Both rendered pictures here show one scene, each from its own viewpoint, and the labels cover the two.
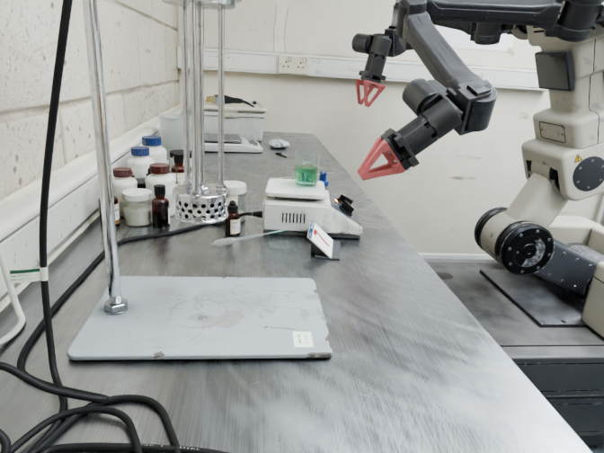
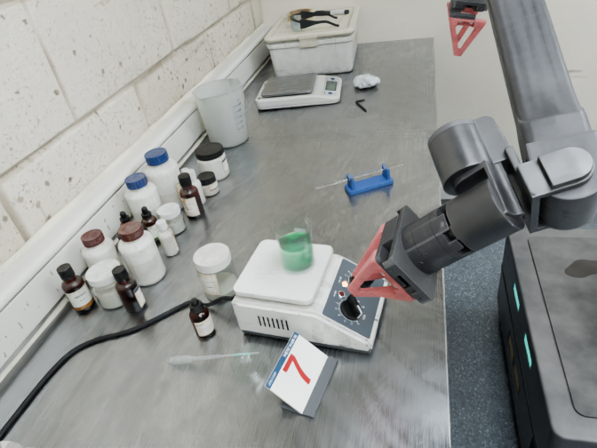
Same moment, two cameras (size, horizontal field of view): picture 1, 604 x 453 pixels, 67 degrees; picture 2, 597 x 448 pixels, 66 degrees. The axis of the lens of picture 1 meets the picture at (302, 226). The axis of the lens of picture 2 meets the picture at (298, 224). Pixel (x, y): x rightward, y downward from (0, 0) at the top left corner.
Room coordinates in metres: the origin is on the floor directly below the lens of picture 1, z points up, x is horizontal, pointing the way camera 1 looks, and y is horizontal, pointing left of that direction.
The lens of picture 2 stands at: (0.45, -0.23, 1.27)
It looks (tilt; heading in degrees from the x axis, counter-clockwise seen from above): 35 degrees down; 25
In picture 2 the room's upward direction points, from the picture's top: 10 degrees counter-clockwise
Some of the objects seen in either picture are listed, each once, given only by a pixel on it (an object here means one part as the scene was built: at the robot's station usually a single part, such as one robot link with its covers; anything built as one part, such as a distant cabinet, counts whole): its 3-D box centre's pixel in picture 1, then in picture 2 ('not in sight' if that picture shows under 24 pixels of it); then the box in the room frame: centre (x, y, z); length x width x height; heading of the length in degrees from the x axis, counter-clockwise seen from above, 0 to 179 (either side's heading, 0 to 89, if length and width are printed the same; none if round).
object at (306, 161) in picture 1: (306, 168); (295, 245); (0.92, 0.00, 0.87); 0.06 x 0.05 x 0.08; 30
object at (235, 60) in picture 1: (372, 69); not in sight; (2.39, -0.30, 1.08); 1.90 x 0.06 x 0.10; 97
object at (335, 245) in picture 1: (324, 239); (303, 372); (0.79, -0.04, 0.77); 0.09 x 0.06 x 0.04; 176
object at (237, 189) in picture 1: (232, 201); (217, 272); (0.92, 0.15, 0.79); 0.06 x 0.06 x 0.08
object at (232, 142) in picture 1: (227, 143); (299, 90); (1.79, 0.31, 0.77); 0.26 x 0.19 x 0.05; 103
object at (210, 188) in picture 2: not in sight; (208, 183); (1.21, 0.33, 0.77); 0.04 x 0.04 x 0.04
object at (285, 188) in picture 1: (296, 188); (284, 269); (0.91, 0.02, 0.83); 0.12 x 0.12 x 0.01; 1
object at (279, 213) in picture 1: (306, 208); (305, 292); (0.91, -0.01, 0.79); 0.22 x 0.13 x 0.08; 91
